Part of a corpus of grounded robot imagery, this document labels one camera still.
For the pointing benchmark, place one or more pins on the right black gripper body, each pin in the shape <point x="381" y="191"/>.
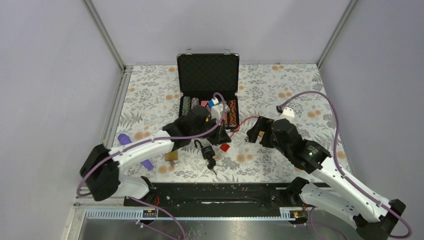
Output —
<point x="263" y="124"/>

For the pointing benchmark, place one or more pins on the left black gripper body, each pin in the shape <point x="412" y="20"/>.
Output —
<point x="210" y="136"/>

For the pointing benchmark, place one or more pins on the red cable lock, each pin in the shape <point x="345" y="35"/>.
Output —
<point x="225" y="146"/>

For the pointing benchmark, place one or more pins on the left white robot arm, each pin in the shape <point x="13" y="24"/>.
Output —
<point x="104" y="170"/>

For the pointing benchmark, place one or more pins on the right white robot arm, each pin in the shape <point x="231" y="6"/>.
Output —
<point x="372" y="215"/>

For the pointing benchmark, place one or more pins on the black padlock with keys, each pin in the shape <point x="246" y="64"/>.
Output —
<point x="208" y="154"/>

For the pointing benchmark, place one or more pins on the black poker chip case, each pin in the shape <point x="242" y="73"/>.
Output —
<point x="202" y="74"/>

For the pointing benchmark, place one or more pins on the brass padlock long shackle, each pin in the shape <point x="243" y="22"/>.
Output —
<point x="171" y="157"/>

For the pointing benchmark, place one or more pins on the floral tablecloth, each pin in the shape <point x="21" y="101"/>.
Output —
<point x="152" y="100"/>

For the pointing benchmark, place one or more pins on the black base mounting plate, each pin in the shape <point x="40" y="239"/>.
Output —
<point x="219" y="200"/>

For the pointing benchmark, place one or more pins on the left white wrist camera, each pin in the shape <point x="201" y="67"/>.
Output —
<point x="219" y="110"/>

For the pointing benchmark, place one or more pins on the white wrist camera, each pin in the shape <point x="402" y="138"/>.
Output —
<point x="285" y="112"/>
<point x="219" y="110"/>

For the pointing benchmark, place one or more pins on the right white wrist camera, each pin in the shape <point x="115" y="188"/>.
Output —
<point x="285" y="112"/>

